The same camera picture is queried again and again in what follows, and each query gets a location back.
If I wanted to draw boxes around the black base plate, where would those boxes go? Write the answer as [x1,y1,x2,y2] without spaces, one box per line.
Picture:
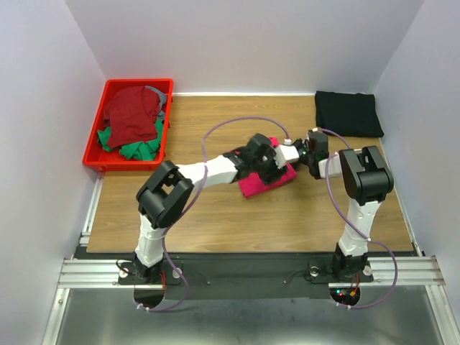
[60,252,373,308]

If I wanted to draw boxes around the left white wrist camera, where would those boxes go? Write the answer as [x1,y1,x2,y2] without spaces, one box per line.
[274,138,300,169]

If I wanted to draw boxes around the folded black t shirt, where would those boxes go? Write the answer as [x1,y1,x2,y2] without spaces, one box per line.
[315,91,385,138]

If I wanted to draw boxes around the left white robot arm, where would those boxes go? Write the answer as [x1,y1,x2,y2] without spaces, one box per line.
[134,134,299,283]

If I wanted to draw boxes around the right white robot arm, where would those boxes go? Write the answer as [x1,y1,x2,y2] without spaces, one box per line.
[293,130,394,280]

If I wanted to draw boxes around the purple cable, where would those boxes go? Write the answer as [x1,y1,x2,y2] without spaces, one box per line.
[309,126,399,311]
[136,116,292,312]

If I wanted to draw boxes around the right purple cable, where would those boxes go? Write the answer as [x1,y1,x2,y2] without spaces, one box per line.
[309,126,399,311]

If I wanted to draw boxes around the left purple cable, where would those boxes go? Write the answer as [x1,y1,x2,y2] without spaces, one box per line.
[136,116,292,312]

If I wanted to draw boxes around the green t shirt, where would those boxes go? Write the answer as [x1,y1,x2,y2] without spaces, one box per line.
[97,118,165,161]

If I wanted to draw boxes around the grey t shirt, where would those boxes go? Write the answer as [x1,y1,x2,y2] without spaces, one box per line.
[145,86,167,121]

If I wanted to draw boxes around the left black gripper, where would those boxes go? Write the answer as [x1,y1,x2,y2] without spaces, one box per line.
[250,144,288,185]

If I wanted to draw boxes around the aluminium frame rail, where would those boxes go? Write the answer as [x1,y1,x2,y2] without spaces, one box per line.
[44,172,459,344]

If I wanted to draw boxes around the pink t shirt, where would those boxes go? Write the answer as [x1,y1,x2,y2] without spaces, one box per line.
[238,134,296,198]

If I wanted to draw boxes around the red plastic bin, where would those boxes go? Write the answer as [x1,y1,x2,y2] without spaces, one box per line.
[82,78,174,173]

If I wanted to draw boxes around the dark red t shirt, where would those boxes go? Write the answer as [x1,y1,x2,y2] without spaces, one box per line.
[103,86,159,149]

